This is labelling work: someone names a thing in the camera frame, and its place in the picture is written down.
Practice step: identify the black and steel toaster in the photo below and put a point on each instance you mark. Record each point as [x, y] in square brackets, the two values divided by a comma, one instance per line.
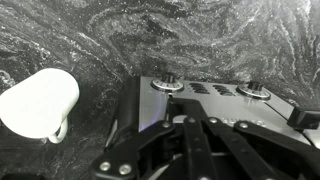
[216, 106]

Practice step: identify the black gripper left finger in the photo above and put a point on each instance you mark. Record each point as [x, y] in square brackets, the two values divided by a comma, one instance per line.
[133, 150]

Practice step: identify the black toaster lever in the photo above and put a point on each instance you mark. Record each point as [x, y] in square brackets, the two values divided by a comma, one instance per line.
[186, 106]
[304, 118]

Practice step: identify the white ceramic mug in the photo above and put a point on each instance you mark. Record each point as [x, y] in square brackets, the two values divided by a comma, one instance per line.
[36, 103]

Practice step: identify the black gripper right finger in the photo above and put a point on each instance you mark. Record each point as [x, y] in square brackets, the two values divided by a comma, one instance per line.
[266, 150]

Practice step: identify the round silver toaster knob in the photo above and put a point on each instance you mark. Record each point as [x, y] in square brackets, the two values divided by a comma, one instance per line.
[253, 91]
[167, 84]

